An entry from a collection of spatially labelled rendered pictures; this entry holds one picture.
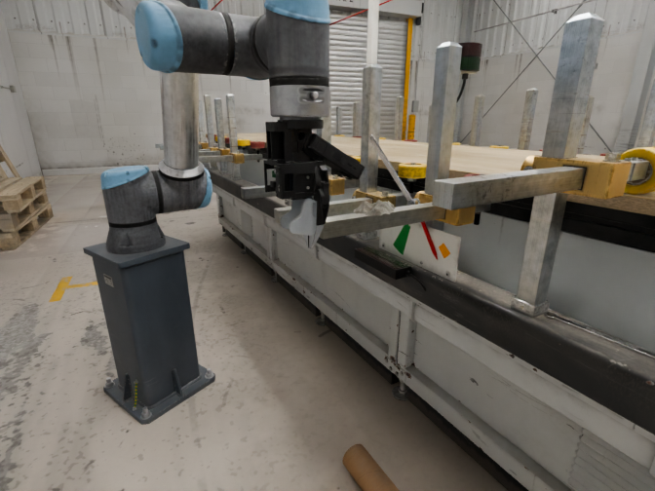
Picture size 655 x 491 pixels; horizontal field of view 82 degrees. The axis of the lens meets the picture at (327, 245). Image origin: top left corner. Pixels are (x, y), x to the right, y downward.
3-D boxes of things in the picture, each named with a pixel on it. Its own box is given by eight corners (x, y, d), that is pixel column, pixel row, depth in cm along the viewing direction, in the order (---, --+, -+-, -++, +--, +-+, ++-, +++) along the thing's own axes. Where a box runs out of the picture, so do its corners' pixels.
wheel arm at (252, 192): (245, 202, 107) (244, 187, 106) (241, 200, 110) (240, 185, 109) (367, 188, 128) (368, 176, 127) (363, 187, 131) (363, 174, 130)
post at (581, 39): (530, 322, 66) (593, 10, 51) (513, 314, 69) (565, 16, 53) (542, 318, 68) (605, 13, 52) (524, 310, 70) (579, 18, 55)
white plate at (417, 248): (453, 283, 79) (459, 237, 76) (377, 247, 100) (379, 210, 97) (455, 282, 79) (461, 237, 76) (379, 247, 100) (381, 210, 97)
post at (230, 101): (234, 185, 210) (227, 94, 194) (232, 184, 213) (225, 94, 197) (241, 185, 212) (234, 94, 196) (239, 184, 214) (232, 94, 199)
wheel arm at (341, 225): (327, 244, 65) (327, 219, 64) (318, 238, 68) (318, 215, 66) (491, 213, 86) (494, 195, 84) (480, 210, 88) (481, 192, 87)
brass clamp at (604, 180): (603, 201, 52) (612, 163, 50) (515, 186, 63) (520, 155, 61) (625, 196, 55) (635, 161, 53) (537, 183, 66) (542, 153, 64)
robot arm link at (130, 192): (105, 216, 132) (96, 166, 127) (157, 210, 141) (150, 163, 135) (109, 226, 120) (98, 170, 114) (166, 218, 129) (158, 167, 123)
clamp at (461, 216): (456, 226, 76) (459, 202, 74) (411, 212, 87) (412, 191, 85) (476, 223, 79) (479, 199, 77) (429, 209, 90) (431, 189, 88)
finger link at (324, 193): (306, 221, 64) (305, 169, 61) (315, 219, 65) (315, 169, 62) (320, 228, 60) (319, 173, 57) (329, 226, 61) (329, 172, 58)
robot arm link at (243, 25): (211, 18, 63) (237, 0, 53) (273, 27, 69) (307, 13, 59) (216, 79, 66) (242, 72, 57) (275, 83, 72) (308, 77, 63)
